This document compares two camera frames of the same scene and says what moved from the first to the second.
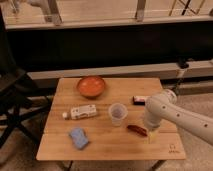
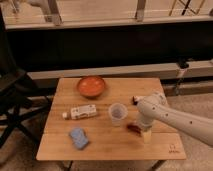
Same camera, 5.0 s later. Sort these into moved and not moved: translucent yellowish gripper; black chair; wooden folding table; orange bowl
Moved: translucent yellowish gripper
Not moved: wooden folding table; orange bowl; black chair
